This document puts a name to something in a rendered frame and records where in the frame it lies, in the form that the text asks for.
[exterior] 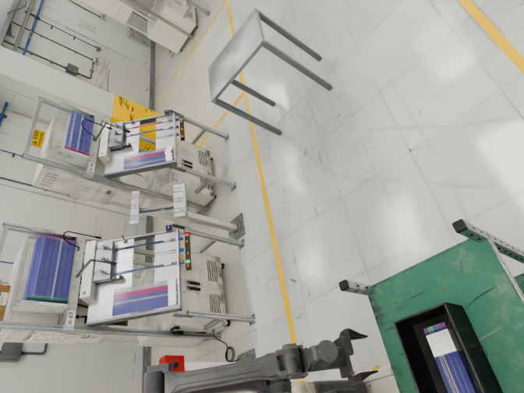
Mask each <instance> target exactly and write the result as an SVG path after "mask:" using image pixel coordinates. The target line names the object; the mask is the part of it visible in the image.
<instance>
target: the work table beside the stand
mask: <svg viewBox="0 0 524 393"><path fill-rule="evenodd" d="M261 20H262V21H263V22H264V23H266V24H267V25H268V26H269V27H271V28H273V29H274V30H276V31H277V32H279V33H280V34H281V35H282V36H283V37H285V38H287V39H288V40H289V41H291V42H292V43H293V44H295V45H296V46H298V47H299V48H301V49H302V50H304V51H305V52H306V53H307V54H309V55H310V56H312V57H313V58H315V59H316V60H317V61H318V62H319V61H320V60H321V59H322V58H321V56H320V55H319V54H317V53H316V52H315V51H314V50H312V49H311V48H309V47H308V46H306V45H305V44H304V43H303V42H302V41H300V40H298V39H297V38H296V37H294V36H293V35H291V34H290V33H289V32H288V31H286V30H285V29H283V28H282V27H280V26H279V25H278V24H277V23H275V22H274V21H273V20H271V19H270V18H268V17H267V16H265V15H264V14H263V13H262V12H260V11H259V10H258V9H256V8H255V9H254V10H253V11H252V12H251V14H250V15H249V16H248V18H247V19H246V21H245V22H244V23H243V24H242V26H241V27H240V28H239V29H238V30H237V32H236V33H235V34H234V36H233V37H232V39H231V40H230V41H229V42H228V43H227V44H226V46H225V47H224V48H223V50H222V51H221V53H220V54H219V55H218V57H217V58H216V59H215V60H214V61H213V62H212V64H211V65H210V66H209V68H208V76H209V85H210V95H211V102H212V103H214V104H216V105H218V106H220V107H222V108H224V109H226V110H228V111H230V112H232V113H234V114H236V115H238V116H240V117H242V118H244V119H246V120H248V121H250V122H252V123H254V124H256V125H258V126H260V127H262V128H264V129H267V130H269V131H271V132H273V133H275V134H277V135H279V136H280V135H282V132H281V130H280V129H277V128H275V127H273V126H271V125H269V124H267V123H266V122H263V121H261V120H259V119H257V118H255V117H253V116H252V115H249V114H248V113H246V112H244V111H242V110H240V109H238V108H236V107H234V106H232V105H230V104H228V103H226V102H224V101H222V100H220V99H218V98H219V97H220V96H221V94H222V93H223V92H224V91H225V90H226V88H227V87H228V86H229V85H230V84H232V85H234V86H236V87H238V88H239V89H241V90H244V91H245V92H247V93H248V94H251V95H252V96H254V97H256V98H258V99H260V100H261V101H263V102H265V103H267V104H269V105H270V106H272V107H274V106H275V102H274V101H272V100H271V99H269V98H267V97H265V96H264V95H262V94H260V93H258V92H256V91H255V90H253V89H251V88H249V87H248V86H246V85H244V84H242V83H240V82H239V81H237V80H235V78H236V77H237V76H238V75H239V74H240V73H241V71H242V70H243V69H244V68H245V67H246V65H247V64H248V63H249V62H250V60H251V59H252V58H253V57H254V56H255V54H256V53H257V52H258V51H259V50H260V49H261V48H262V47H264V48H266V49H267V50H268V51H270V52H271V53H273V54H274V55H276V56H278V57H279V58H280V59H282V60H283V61H285V62H287V63H288V64H289V65H291V66H292V67H294V68H295V69H297V70H299V71H300V72H301V73H303V74H304V75H306V76H308V77H309V78H311V79H312V80H313V81H315V82H316V83H318V84H320V85H321V86H322V87H324V88H325V89H327V90H329V91H330V90H331V89H332V88H333V87H332V85H330V84H329V83H328V82H326V81H325V80H323V79H322V78H320V77H319V76H318V75H316V74H315V73H313V72H311V71H310V70H308V69H307V68H306V67H305V66H303V65H301V64H300V63H298V62H297V61H296V60H294V59H293V58H291V57H289V56H288V55H286V53H284V52H283V51H281V50H279V49H278V48H276V47H275V46H274V45H272V44H270V43H269V42H268V41H266V40H265V38H264V32H263V29H262V25H261Z"/></svg>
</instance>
